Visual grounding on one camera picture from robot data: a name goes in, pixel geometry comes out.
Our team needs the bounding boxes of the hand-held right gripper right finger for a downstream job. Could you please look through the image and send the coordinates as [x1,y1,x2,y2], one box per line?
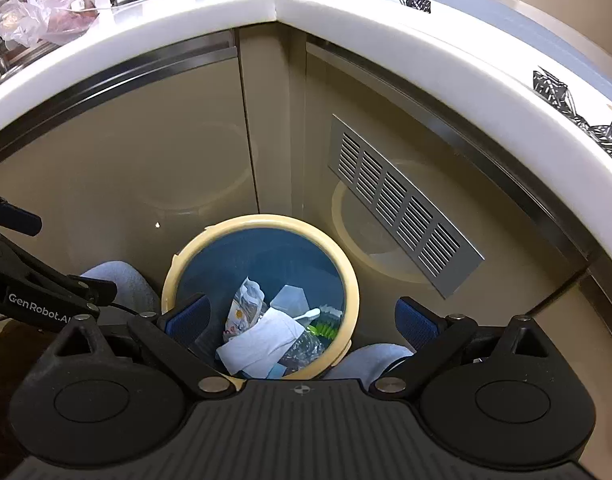
[368,297,562,400]

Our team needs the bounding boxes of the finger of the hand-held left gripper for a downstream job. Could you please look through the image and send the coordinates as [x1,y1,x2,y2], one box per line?
[0,232,119,307]
[0,192,42,237]

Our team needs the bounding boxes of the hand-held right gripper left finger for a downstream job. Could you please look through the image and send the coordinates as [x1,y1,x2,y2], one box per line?
[46,294,237,401]

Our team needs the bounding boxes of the printed wrapper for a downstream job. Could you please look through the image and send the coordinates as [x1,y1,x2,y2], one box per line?
[226,277,267,336]

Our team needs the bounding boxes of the white tissue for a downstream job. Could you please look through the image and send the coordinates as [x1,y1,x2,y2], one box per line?
[218,307,307,376]

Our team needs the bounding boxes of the cream waste bin blue liner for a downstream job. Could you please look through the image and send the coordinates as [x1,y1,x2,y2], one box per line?
[161,214,361,381]

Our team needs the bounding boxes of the clear plastic bag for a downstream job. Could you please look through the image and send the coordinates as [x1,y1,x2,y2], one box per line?
[281,330,333,367]

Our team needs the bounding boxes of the white fluffy slipper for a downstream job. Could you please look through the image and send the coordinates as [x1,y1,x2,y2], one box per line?
[331,342,414,382]
[80,260,161,313]

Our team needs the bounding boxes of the green snack packet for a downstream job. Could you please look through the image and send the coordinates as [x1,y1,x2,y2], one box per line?
[306,305,344,337]

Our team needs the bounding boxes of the small white box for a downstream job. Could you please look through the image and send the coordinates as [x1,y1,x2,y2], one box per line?
[271,285,307,313]

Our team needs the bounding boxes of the beige cabinet door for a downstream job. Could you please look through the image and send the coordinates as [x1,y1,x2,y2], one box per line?
[0,30,261,281]
[303,35,592,351]

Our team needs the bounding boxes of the grey vent grille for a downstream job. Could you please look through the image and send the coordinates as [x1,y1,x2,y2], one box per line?
[328,114,486,300]

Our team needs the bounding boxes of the clear bag of meat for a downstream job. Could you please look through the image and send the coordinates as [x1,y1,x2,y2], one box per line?
[0,0,100,47]

